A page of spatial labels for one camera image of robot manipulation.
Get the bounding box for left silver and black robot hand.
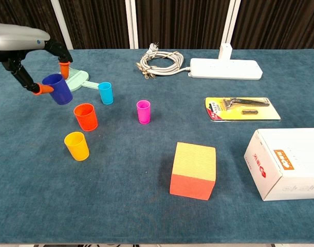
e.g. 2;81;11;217
0;22;73;96

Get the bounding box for dark blue plastic cup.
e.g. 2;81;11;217
42;74;73;105

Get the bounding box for light blue plastic cup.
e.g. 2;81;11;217
98;82;114;105

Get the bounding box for yellow plastic cup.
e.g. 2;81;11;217
64;131;90;162

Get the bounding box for magenta plastic cup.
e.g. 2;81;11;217
136;100;151;125

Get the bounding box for mint green hand brush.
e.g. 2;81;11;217
65;67;101;93

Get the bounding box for orange plastic cup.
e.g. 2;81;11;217
73;103;99;132

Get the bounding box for dark brown pleated curtain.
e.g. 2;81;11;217
0;0;314;51

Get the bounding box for teal velvet table cloth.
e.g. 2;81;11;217
0;48;314;244

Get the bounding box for white power strip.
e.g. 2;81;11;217
188;58;264;80

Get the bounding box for yellow and orange sponge block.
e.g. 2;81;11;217
169;142;217;201

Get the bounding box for black and silver razor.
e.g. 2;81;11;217
221;97;271;111

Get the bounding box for yellow razor blister pack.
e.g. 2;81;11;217
205;96;281;122

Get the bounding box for white cardboard box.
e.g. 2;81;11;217
244;128;314;202

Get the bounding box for white frame pole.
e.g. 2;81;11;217
221;0;242;49
124;0;139;49
50;0;74;50

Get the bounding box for coiled grey power cable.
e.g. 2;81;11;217
135;42;192;80

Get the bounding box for white square bracket post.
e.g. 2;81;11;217
218;43;233;60

